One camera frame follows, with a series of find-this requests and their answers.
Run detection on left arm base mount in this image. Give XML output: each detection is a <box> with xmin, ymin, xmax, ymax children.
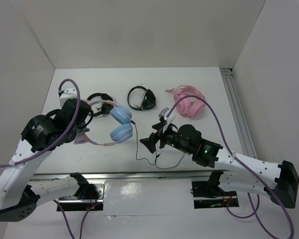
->
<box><xmin>57</xmin><ymin>181</ymin><xmax>105</xmax><ymax>212</ymax></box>

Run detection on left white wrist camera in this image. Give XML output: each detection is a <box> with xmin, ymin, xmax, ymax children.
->
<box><xmin>58</xmin><ymin>87</ymin><xmax>78</xmax><ymax>107</ymax></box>

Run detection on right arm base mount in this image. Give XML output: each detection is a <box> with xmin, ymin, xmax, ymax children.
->
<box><xmin>190</xmin><ymin>181</ymin><xmax>239</xmax><ymax>209</ymax></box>

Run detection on middle black headphones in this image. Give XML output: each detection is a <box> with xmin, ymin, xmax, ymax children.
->
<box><xmin>127</xmin><ymin>86</ymin><xmax>156</xmax><ymax>111</ymax></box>

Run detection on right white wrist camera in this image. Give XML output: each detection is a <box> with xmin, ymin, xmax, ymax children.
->
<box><xmin>158</xmin><ymin>108</ymin><xmax>176</xmax><ymax>133</ymax></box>

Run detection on black headphone audio cable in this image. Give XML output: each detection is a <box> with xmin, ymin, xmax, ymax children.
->
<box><xmin>131</xmin><ymin>119</ymin><xmax>186</xmax><ymax>170</ymax></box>

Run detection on pink blue cat-ear headphones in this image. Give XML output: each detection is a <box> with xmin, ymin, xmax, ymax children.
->
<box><xmin>74</xmin><ymin>100</ymin><xmax>134</xmax><ymax>146</ymax></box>

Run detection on right aluminium rail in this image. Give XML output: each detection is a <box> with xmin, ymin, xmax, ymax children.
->
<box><xmin>220</xmin><ymin>68</ymin><xmax>258</xmax><ymax>158</ymax></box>

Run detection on left black headphones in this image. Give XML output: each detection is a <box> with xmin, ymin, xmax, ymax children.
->
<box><xmin>87</xmin><ymin>93</ymin><xmax>116</xmax><ymax>117</ymax></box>

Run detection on front aluminium rail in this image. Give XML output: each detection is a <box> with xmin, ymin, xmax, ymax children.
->
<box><xmin>30</xmin><ymin>169</ymin><xmax>229</xmax><ymax>182</ymax></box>

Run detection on aluminium rail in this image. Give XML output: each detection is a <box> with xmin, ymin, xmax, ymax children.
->
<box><xmin>220</xmin><ymin>68</ymin><xmax>258</xmax><ymax>158</ymax></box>
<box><xmin>30</xmin><ymin>169</ymin><xmax>229</xmax><ymax>182</ymax></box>

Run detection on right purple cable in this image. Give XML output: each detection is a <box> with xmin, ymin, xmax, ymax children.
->
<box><xmin>168</xmin><ymin>96</ymin><xmax>296</xmax><ymax>239</ymax></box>

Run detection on black headphones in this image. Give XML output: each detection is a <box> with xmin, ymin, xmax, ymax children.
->
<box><xmin>127</xmin><ymin>86</ymin><xmax>156</xmax><ymax>111</ymax></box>
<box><xmin>87</xmin><ymin>93</ymin><xmax>116</xmax><ymax>117</ymax></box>

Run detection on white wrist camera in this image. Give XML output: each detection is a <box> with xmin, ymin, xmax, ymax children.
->
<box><xmin>158</xmin><ymin>108</ymin><xmax>176</xmax><ymax>133</ymax></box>
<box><xmin>58</xmin><ymin>87</ymin><xmax>78</xmax><ymax>107</ymax></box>

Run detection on pink gaming headset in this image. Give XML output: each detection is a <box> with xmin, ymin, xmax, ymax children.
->
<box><xmin>165</xmin><ymin>85</ymin><xmax>205</xmax><ymax>118</ymax></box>

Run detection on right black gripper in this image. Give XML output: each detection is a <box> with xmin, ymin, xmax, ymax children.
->
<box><xmin>140</xmin><ymin>120</ymin><xmax>193</xmax><ymax>155</ymax></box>

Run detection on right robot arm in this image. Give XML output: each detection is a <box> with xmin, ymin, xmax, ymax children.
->
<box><xmin>140</xmin><ymin>122</ymin><xmax>299</xmax><ymax>209</ymax></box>

